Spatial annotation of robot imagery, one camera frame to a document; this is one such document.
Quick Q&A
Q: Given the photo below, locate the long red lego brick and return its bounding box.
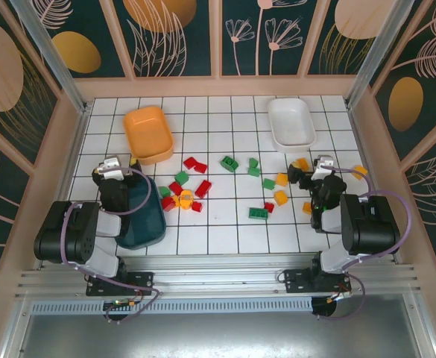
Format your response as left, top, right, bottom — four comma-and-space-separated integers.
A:
194, 179, 213, 198

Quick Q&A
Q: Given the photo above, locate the small circuit board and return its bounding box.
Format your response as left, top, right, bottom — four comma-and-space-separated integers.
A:
105, 299, 136, 310

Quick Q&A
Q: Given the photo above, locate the white plastic container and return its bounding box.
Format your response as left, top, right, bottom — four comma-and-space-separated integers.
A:
267, 97, 317, 154

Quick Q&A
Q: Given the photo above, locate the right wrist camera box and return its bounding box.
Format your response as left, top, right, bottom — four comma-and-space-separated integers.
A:
313, 155, 335, 180

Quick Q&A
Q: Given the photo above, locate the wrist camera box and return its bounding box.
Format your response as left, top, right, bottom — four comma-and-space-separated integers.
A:
313, 155, 335, 180
92, 157, 126, 180

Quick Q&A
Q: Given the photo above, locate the yellow round lego piece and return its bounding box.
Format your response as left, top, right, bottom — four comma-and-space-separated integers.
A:
178, 189, 195, 210

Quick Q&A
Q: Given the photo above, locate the aluminium frame beam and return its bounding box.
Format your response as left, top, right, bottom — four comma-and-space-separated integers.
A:
14, 253, 426, 301

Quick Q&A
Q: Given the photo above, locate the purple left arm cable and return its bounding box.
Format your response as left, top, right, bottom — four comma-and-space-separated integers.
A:
60, 166, 162, 325

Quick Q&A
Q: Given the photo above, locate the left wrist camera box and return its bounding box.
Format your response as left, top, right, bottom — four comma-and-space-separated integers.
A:
92, 157, 126, 180

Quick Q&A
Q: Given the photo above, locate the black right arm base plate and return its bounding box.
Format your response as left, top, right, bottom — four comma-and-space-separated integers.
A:
282, 268, 353, 296

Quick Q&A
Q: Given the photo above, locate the black round grommet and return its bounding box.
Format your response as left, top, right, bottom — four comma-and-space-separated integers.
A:
312, 297, 338, 318
104, 309, 129, 324

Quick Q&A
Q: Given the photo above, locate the teal plastic container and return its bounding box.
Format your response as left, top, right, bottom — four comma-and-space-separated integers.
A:
115, 175, 168, 250

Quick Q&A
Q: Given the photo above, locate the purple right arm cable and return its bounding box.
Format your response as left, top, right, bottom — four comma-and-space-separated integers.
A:
316, 166, 414, 321

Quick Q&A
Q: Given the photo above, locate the green arch lego brick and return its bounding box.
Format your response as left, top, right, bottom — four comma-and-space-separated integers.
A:
219, 155, 240, 172

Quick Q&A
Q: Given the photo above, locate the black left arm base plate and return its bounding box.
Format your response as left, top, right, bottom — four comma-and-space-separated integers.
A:
86, 271, 155, 298

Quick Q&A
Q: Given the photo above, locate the grey metal sheet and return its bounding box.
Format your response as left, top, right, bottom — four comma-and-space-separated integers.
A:
16, 313, 433, 358

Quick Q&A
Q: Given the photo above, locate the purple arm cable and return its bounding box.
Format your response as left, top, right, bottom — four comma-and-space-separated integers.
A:
60, 166, 162, 325
316, 166, 414, 321

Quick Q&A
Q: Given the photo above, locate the aluminium corner post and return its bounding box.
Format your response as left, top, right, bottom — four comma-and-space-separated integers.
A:
345, 0, 414, 110
9, 0, 93, 115

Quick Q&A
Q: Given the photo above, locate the orange plastic container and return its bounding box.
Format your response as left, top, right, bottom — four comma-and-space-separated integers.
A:
122, 105, 176, 166

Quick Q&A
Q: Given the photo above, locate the grey slotted cable duct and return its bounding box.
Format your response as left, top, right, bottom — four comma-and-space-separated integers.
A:
29, 300, 315, 315

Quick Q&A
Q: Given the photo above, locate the aluminium side rail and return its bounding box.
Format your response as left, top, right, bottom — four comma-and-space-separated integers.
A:
346, 106, 405, 264
34, 107, 92, 271

